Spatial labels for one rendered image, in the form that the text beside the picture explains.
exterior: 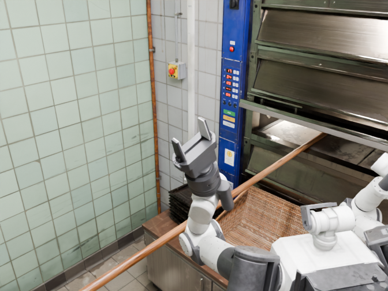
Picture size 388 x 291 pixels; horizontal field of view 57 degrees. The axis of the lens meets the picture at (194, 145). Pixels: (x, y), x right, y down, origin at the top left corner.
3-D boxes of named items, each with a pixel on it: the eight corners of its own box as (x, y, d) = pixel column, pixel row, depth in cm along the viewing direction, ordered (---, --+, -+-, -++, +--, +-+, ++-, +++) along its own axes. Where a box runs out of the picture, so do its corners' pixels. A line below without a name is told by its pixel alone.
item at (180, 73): (175, 75, 245) (175, 60, 240) (186, 78, 239) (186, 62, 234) (167, 77, 240) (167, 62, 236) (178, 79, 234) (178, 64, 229)
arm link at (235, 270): (239, 288, 103) (267, 308, 91) (211, 286, 100) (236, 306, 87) (246, 248, 104) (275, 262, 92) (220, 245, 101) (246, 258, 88)
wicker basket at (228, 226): (246, 217, 238) (249, 182, 226) (327, 260, 204) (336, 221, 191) (197, 257, 206) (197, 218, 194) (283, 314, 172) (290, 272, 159)
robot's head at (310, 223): (344, 232, 91) (339, 202, 92) (313, 237, 90) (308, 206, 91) (331, 230, 97) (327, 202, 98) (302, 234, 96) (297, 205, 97)
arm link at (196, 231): (212, 193, 111) (202, 217, 127) (183, 206, 107) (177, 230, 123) (230, 222, 107) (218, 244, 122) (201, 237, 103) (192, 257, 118)
